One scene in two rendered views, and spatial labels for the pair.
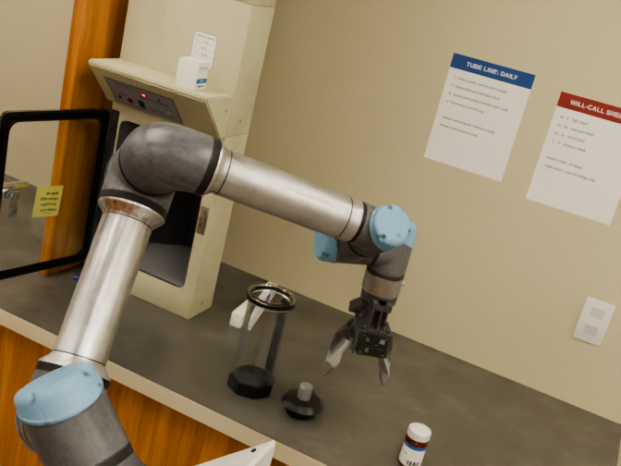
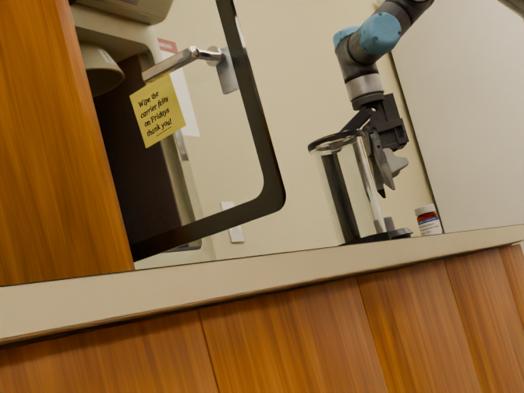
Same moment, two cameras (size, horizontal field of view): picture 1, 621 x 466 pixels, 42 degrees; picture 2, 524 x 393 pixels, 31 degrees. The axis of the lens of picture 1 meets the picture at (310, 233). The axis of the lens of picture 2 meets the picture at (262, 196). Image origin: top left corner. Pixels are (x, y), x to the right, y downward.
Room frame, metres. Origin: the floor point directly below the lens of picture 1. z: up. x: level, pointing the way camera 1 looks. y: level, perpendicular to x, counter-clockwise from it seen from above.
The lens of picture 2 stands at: (1.53, 1.81, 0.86)
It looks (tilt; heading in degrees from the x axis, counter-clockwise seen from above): 8 degrees up; 276
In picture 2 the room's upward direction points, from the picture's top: 15 degrees counter-clockwise
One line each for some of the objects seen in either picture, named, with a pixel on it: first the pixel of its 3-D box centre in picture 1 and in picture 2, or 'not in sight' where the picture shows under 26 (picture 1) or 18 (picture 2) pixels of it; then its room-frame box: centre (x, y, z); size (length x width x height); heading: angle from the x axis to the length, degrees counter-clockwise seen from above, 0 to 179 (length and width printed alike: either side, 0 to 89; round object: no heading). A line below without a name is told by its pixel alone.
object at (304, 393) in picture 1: (303, 398); (389, 234); (1.50, -0.07, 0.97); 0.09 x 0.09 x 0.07
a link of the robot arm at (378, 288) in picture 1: (383, 284); (365, 90); (1.47, -0.16, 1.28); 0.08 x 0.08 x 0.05
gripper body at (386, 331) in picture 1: (372, 322); (379, 125); (1.46, -0.16, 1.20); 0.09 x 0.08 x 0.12; 9
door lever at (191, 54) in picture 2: not in sight; (180, 65); (1.70, 0.68, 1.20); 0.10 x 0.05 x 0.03; 151
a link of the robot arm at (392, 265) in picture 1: (391, 246); (355, 54); (1.46, -0.16, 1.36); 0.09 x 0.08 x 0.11; 115
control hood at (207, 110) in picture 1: (157, 98); not in sight; (1.80, 0.41, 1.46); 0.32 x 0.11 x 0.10; 70
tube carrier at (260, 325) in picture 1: (261, 338); (350, 192); (1.55, 0.05, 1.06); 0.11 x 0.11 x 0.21
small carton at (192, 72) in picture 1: (192, 73); not in sight; (1.77, 0.34, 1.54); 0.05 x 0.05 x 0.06; 74
